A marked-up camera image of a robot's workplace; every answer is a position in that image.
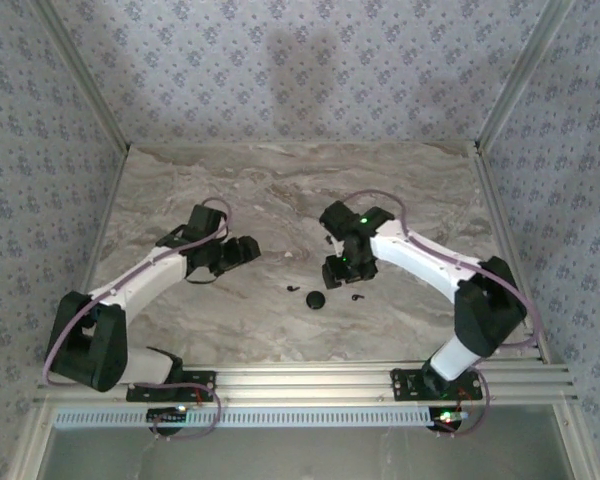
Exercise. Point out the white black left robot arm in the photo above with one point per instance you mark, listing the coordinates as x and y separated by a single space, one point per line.
140 275

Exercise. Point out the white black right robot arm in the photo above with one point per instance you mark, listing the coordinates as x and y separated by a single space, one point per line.
420 260

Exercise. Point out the aluminium right side rail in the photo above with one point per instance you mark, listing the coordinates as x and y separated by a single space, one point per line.
501 225

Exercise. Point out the aluminium left lower frame post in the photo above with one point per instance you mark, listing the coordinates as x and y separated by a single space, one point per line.
35 440

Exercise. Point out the aluminium right lower frame post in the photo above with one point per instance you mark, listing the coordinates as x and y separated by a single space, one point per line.
575 445

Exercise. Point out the aluminium frame post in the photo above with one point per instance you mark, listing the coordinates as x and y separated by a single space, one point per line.
575 445
35 440

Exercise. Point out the aluminium corner post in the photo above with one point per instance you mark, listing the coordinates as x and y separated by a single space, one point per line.
521 75
82 75

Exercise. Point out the aluminium front frame rail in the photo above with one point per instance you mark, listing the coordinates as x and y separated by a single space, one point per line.
300 385

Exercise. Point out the aluminium left side rail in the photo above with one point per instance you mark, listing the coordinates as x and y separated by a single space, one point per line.
109 210

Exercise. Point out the black round wheel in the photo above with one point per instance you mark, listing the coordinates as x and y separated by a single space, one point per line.
315 300

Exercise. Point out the aluminium right corner post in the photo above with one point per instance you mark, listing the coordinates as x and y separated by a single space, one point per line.
521 75

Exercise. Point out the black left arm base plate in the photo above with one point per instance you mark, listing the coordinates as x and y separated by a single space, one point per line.
205 382

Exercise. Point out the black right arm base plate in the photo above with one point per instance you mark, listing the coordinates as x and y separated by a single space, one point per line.
405 385

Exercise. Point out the aluminium left corner post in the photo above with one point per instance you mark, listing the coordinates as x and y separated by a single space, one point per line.
82 75

